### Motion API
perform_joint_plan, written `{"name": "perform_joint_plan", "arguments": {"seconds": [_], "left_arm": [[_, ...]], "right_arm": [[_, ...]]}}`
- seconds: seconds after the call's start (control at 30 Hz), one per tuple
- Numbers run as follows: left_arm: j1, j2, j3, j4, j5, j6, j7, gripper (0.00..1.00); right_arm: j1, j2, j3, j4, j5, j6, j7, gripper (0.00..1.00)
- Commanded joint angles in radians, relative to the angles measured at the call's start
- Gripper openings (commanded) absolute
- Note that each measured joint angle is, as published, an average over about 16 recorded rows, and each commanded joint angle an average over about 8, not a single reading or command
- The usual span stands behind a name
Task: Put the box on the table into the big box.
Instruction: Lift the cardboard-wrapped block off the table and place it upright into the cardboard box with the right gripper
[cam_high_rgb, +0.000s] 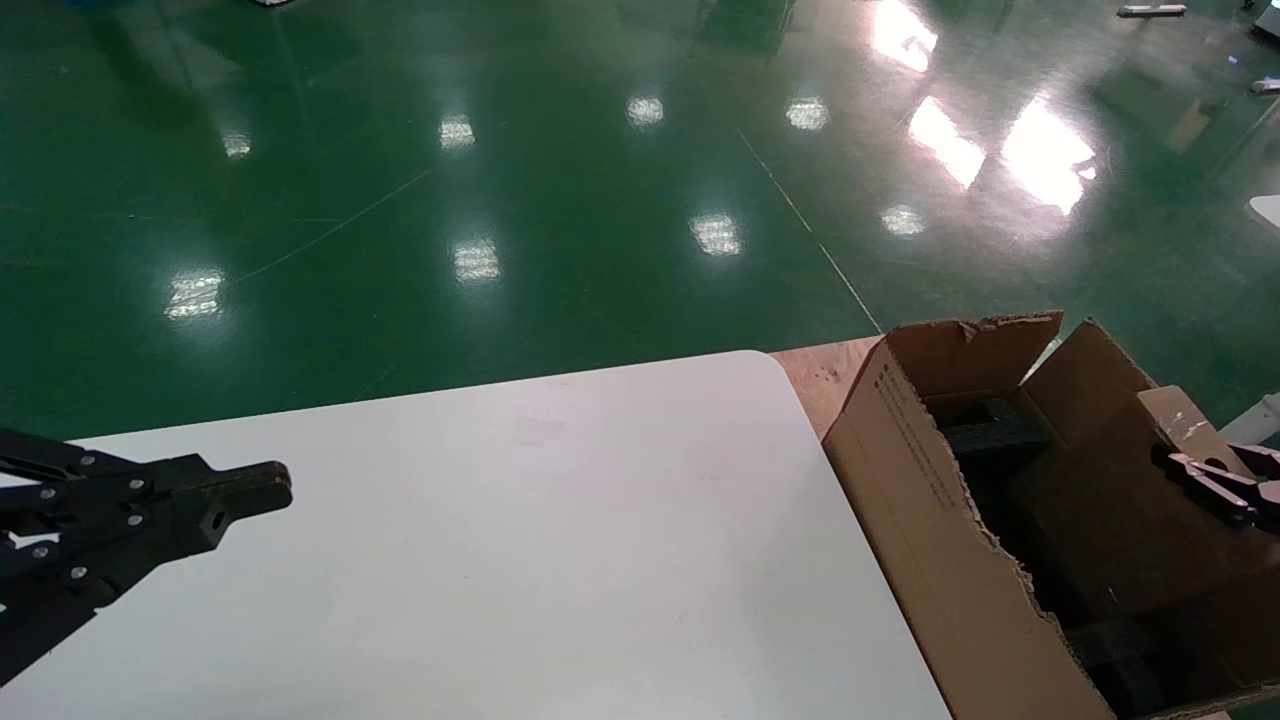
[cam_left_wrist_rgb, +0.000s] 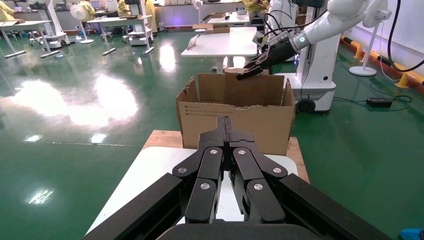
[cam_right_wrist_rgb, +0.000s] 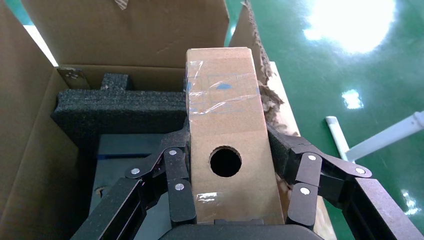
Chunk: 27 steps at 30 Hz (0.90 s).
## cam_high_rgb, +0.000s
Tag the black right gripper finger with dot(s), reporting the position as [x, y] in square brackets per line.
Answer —
[1262, 460]
[1215, 490]

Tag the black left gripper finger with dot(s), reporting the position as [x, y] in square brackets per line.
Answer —
[180, 485]
[170, 535]

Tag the big open cardboard box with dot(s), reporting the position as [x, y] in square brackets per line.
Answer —
[940, 560]

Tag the black foam block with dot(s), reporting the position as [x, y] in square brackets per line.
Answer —
[995, 435]
[1135, 655]

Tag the white curved floor object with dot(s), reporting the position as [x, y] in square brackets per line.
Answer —
[1266, 210]

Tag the small white floor object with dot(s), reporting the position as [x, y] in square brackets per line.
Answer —
[1266, 86]

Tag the brown wooden platform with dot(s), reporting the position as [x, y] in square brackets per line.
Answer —
[820, 385]

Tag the flat grey floor object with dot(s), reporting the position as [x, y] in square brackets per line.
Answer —
[1152, 10]

